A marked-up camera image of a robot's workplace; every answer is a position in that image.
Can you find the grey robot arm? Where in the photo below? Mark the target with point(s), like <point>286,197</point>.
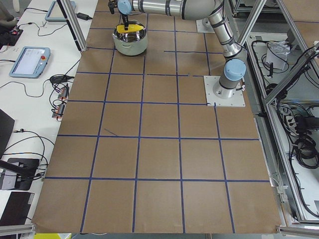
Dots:
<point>210,18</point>

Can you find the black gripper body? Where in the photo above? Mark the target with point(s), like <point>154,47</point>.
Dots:
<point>125,20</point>

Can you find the yellow corn cob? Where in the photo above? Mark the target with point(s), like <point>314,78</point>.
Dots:
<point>133,27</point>

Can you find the near blue teach pendant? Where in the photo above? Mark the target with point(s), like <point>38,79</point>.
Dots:
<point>30,62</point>

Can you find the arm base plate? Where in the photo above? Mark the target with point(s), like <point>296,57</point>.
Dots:
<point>217,96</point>
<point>204,26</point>

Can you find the aluminium frame post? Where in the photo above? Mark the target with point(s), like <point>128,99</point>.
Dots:
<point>73,24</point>

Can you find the black tablet stand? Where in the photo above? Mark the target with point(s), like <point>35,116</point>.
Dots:
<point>18,173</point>

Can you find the small usb hub box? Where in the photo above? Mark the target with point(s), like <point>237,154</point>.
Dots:
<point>64,93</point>

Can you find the far blue teach pendant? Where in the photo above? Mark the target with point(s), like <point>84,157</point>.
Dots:
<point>54,13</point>

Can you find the blue teach pendant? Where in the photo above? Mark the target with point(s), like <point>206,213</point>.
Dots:
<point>30,62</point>
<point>54,13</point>

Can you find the pale green cooking pot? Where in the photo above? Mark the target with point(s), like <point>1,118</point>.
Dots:
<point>131,44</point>

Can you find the black power adapter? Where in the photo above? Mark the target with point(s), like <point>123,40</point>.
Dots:
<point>83,16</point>

